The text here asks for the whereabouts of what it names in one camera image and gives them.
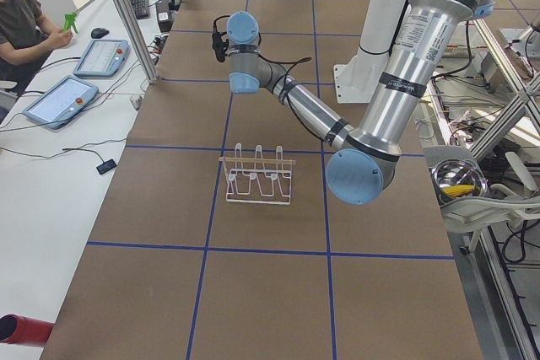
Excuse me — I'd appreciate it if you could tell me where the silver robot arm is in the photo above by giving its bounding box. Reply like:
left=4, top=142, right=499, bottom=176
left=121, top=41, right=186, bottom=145
left=224, top=0, right=494, bottom=205

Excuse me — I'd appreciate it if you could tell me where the small black puck device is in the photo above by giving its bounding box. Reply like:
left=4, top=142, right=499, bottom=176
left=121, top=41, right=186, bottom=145
left=96, top=159, right=116, bottom=175

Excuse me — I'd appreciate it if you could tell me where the steel bowl with corn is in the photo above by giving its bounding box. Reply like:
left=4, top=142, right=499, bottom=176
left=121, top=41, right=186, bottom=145
left=430, top=159, right=488, bottom=205

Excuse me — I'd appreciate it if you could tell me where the blue teach pendant far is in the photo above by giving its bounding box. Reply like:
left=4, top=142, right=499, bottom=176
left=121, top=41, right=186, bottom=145
left=73, top=39, right=129, bottom=78

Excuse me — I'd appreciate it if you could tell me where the blue teach pendant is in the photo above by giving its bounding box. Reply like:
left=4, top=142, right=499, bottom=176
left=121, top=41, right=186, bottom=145
left=73, top=39, right=129, bottom=78
left=22, top=76, right=99, bottom=130

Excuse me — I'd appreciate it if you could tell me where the black computer mouse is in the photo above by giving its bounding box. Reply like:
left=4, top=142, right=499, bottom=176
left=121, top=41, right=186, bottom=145
left=90, top=28, right=110, bottom=39

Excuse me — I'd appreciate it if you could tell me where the blue teach pendant near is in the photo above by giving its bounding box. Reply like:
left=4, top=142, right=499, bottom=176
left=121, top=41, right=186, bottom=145
left=22, top=76, right=99, bottom=130

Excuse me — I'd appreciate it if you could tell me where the green plastic toy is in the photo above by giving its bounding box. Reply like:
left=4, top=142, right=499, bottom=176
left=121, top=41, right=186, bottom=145
left=63, top=12, right=78, bottom=34

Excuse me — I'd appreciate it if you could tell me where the seated person in dark shirt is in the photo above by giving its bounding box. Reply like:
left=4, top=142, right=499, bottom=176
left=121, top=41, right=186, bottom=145
left=1, top=0, right=73, bottom=95

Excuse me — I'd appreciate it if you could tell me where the red cylinder object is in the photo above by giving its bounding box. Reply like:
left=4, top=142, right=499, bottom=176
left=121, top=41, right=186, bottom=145
left=1, top=314, right=54, bottom=347

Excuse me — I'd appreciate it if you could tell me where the white wire cup holder rack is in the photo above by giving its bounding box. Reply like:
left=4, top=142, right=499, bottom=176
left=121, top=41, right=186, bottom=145
left=219, top=142, right=296, bottom=206

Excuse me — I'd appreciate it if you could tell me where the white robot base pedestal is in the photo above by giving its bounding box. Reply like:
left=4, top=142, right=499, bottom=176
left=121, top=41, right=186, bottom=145
left=333, top=0, right=407, bottom=104

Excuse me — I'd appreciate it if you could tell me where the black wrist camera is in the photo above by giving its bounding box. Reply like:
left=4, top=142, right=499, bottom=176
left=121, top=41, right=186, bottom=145
left=212, top=30, right=229, bottom=63

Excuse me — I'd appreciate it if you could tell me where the aluminium frame post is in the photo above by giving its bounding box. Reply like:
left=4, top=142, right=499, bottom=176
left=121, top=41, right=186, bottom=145
left=113, top=0, right=158, bottom=84

